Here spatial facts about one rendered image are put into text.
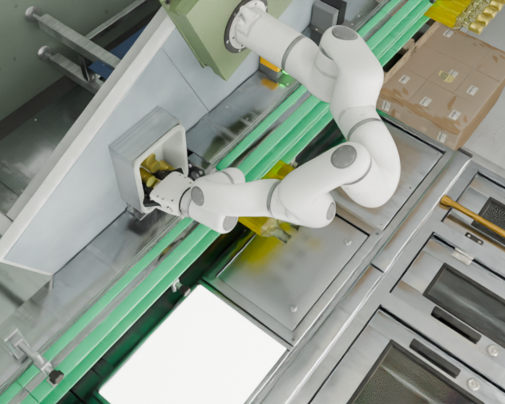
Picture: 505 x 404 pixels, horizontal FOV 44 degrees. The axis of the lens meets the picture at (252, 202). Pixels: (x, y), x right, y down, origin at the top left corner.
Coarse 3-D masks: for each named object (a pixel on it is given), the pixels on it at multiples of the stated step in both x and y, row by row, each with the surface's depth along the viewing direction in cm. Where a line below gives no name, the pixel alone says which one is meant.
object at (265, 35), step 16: (256, 0) 148; (240, 16) 147; (256, 16) 145; (272, 16) 147; (240, 32) 148; (256, 32) 145; (272, 32) 144; (288, 32) 143; (240, 48) 155; (256, 48) 147; (272, 48) 144
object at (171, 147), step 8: (176, 128) 152; (168, 136) 150; (176, 136) 158; (184, 136) 157; (160, 144) 149; (168, 144) 163; (176, 144) 160; (184, 144) 159; (144, 152) 147; (160, 152) 166; (168, 152) 166; (176, 152) 163; (184, 152) 162; (136, 160) 146; (168, 160) 169; (176, 160) 166; (184, 160) 164; (136, 168) 147; (176, 168) 169; (184, 168) 167; (136, 176) 149; (136, 184) 152; (144, 208) 160; (152, 208) 164
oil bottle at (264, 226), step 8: (240, 216) 177; (248, 216) 174; (256, 216) 174; (264, 216) 174; (248, 224) 177; (256, 224) 174; (264, 224) 173; (272, 224) 173; (256, 232) 177; (264, 232) 174; (272, 232) 174
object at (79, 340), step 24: (168, 240) 168; (192, 240) 168; (144, 264) 163; (168, 264) 163; (120, 288) 159; (144, 288) 159; (96, 312) 155; (120, 312) 155; (72, 336) 151; (96, 336) 151; (48, 360) 148; (72, 360) 148; (24, 384) 144; (48, 384) 144
